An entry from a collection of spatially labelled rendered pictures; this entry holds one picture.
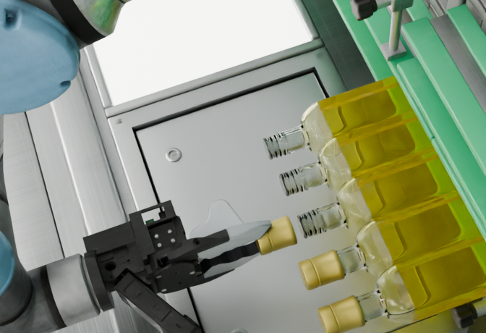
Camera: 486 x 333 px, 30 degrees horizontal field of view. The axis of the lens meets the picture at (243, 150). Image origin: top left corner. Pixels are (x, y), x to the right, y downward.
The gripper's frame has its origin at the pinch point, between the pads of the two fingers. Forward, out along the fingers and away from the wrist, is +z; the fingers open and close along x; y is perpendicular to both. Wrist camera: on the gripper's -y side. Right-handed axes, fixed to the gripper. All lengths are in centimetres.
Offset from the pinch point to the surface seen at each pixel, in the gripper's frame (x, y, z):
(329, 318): -1.5, -12.0, 3.3
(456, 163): -6.2, -1.9, 22.7
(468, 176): -6.2, -3.9, 23.1
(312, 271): -1.6, -6.4, 3.5
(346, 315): -1.5, -12.4, 5.2
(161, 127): 12.9, 27.8, -6.1
